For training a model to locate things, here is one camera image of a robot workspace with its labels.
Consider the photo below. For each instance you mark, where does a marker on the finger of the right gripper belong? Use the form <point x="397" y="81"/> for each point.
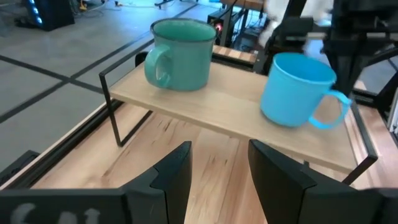
<point x="340" y="68"/>
<point x="354" y="68"/>

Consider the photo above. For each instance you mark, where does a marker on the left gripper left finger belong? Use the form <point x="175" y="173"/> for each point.
<point x="168" y="186"/>

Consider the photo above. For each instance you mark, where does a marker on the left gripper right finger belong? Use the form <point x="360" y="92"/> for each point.
<point x="280" y="186"/>

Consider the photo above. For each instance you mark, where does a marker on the blue plastic mug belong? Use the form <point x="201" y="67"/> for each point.
<point x="292" y="93"/>

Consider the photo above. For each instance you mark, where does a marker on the teal enamel mug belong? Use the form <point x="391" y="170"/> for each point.
<point x="186" y="62"/>

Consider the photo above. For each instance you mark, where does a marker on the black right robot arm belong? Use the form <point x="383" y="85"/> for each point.
<point x="357" y="15"/>

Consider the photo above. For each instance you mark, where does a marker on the wooden bench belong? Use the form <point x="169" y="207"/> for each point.
<point x="236" y="54"/>

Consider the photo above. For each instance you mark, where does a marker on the black electronic box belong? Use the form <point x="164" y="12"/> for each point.
<point x="222" y="26"/>

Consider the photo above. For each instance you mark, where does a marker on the black computer tower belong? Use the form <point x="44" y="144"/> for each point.
<point x="53" y="15"/>

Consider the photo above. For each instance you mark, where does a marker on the wooden shelf with black frame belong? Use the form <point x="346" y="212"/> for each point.
<point x="224" y="102"/>

